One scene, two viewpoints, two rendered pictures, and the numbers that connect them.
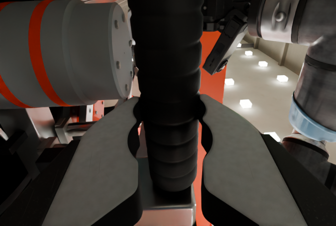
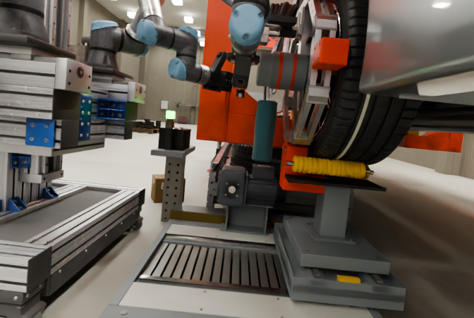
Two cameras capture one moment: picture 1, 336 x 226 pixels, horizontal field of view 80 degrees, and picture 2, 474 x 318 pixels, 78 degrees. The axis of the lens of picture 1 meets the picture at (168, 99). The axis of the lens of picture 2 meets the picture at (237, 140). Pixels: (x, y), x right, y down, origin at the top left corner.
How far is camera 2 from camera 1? 0.88 m
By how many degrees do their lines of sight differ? 34
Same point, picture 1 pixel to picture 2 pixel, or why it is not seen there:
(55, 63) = (275, 70)
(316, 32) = (197, 68)
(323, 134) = (190, 30)
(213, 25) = (223, 73)
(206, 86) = (219, 26)
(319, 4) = (197, 75)
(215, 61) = (223, 57)
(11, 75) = (290, 68)
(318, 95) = (194, 46)
